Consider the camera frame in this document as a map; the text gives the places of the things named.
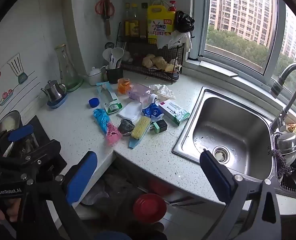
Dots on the white and green medicine box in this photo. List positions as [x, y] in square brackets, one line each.
[174, 112]

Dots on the black and green charger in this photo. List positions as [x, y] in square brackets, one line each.
[159, 126]

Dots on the clear bottle with green label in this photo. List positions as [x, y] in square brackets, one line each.
[109, 100]

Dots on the red pump bottle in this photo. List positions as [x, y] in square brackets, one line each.
[172, 6]

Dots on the blue saucer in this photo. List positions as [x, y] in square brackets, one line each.
[58, 103]

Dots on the sink drain strainer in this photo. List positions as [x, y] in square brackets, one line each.
[220, 154]

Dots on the red plastic bucket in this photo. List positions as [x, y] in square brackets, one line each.
[149, 207]

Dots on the brown garlic bulb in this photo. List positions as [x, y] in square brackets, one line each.
[174, 61]

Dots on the white ceramic pot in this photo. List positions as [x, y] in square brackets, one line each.
[94, 76]

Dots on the blue and white packet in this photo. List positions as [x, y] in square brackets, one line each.
[151, 111]

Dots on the steel teapot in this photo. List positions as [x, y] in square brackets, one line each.
[53, 91]

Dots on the black plastic bag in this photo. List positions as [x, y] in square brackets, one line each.
[185, 21]

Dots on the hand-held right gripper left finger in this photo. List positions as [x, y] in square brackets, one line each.
[81, 177]

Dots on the cartoon kitchen wall sticker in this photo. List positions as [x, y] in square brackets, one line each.
[15, 70]

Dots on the blue and pink wrapper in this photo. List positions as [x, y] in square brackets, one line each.
[105, 125]

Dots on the steel wok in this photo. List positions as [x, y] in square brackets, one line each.
[8, 122]

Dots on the orange plastic packet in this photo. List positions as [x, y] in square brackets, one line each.
[124, 85]

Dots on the yellow label sauce bottle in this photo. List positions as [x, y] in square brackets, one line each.
[135, 25]

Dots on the dark grey round lid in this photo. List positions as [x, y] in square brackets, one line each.
[174, 75]

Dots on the stainless steel sink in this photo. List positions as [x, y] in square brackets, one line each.
[232, 127]

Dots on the green round tray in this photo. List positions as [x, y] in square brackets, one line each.
[75, 86]

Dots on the white plastic ladle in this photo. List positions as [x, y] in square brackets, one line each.
[118, 53]

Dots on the white plastic bag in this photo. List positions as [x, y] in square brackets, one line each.
[175, 40]

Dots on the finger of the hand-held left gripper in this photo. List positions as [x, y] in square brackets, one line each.
[20, 132]
[43, 152]

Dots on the blue bottle cap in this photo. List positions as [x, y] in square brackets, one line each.
[94, 102]

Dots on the dark soy sauce bottle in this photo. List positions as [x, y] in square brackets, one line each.
[144, 20]

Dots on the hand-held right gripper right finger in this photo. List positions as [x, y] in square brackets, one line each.
[215, 177]

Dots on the grey crumpled wrapper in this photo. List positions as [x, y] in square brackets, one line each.
[125, 126]

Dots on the apartment building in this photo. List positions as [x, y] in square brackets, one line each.
[242, 7]

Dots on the yellow scrub brush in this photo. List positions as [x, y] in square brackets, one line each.
[140, 128]

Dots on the pink bottle with white cap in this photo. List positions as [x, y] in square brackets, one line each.
[140, 92]

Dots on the crumpled white tissue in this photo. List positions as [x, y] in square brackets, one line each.
[162, 91]

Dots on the white garlic bulb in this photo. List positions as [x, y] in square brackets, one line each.
[127, 55]

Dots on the dark steel wool scrubber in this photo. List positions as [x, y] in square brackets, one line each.
[282, 162]

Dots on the cooking oil bottle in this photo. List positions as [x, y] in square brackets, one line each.
[127, 22]

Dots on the black utensil holder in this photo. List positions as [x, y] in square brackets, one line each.
[114, 76]

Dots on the glass carafe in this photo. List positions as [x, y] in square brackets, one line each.
[66, 67]

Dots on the black gas stove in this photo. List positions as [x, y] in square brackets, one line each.
[41, 130]

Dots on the yellow detergent jug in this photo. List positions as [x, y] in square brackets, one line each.
[160, 25]

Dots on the white framed window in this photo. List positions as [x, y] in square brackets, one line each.
[200, 42]

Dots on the steel faucet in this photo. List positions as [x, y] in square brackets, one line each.
[287, 97]

